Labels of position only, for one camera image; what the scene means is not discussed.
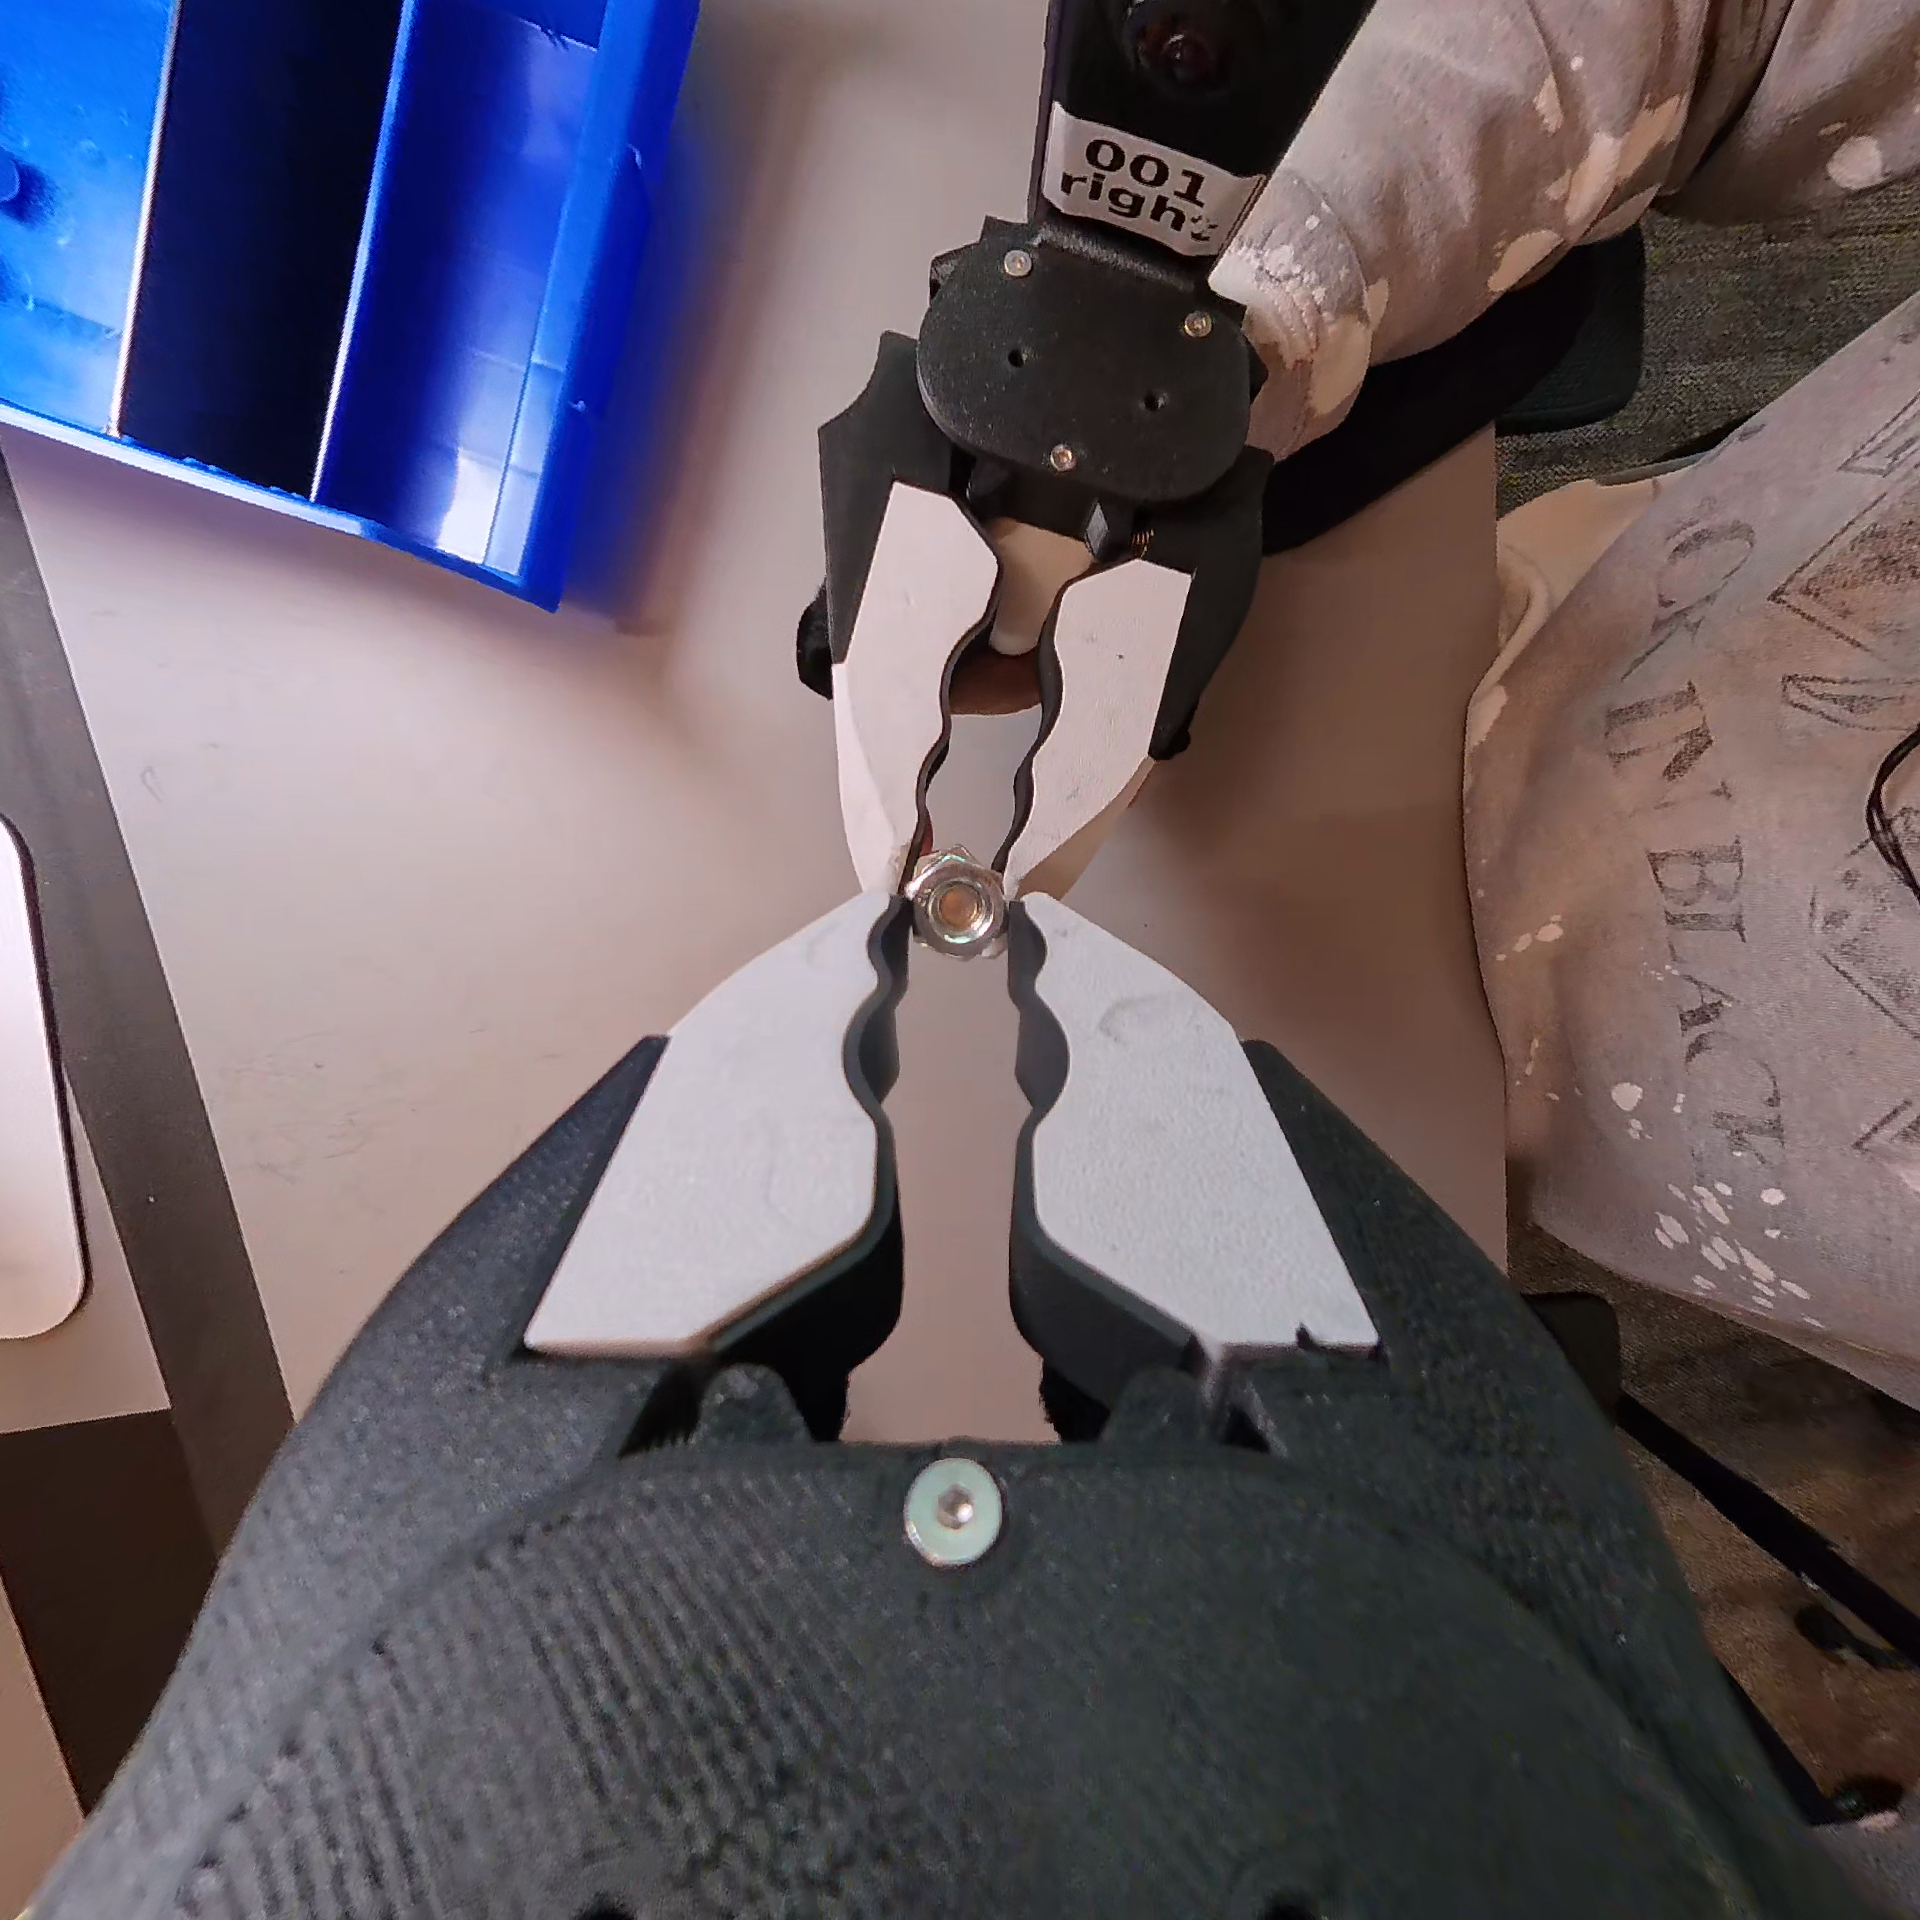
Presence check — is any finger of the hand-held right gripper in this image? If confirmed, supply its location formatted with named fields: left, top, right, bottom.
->
left=1007, top=562, right=1201, bottom=902
left=832, top=479, right=1004, bottom=899

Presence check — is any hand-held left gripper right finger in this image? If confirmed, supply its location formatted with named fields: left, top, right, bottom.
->
left=1007, top=893, right=1381, bottom=1427

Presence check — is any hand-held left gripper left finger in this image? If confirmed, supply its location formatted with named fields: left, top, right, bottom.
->
left=523, top=889, right=911, bottom=1427

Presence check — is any silver hex nut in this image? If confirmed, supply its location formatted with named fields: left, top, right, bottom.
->
left=900, top=842, right=1009, bottom=965

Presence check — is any blue storage bin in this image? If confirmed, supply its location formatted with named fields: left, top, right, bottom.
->
left=0, top=0, right=704, bottom=614

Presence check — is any person's right forearm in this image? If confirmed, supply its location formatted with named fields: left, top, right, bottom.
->
left=1211, top=0, right=1920, bottom=460

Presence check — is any black chair base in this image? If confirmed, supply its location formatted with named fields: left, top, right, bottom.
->
left=1522, top=1289, right=1920, bottom=1824

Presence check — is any white stand base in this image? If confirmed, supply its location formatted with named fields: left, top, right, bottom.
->
left=0, top=815, right=90, bottom=1342

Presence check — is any dark blue bin divider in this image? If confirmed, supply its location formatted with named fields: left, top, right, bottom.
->
left=112, top=0, right=404, bottom=499

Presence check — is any black cord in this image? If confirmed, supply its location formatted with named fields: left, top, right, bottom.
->
left=1859, top=746, right=1920, bottom=911

